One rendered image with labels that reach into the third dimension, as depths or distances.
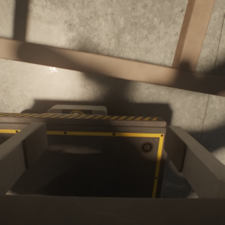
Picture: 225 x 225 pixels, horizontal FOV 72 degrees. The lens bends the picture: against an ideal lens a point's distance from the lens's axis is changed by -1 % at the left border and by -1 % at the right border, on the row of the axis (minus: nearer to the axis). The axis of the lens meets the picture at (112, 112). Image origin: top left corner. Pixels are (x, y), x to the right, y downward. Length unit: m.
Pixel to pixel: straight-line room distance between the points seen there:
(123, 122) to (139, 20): 0.51
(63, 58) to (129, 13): 0.43
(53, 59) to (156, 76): 0.32
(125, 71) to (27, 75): 0.55
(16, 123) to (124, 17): 0.63
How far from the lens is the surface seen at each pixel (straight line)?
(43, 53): 0.54
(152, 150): 0.57
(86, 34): 0.82
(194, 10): 0.58
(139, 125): 0.52
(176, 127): 0.17
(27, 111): 0.82
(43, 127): 0.16
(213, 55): 0.95
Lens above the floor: 0.80
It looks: 74 degrees down
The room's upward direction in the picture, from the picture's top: 178 degrees clockwise
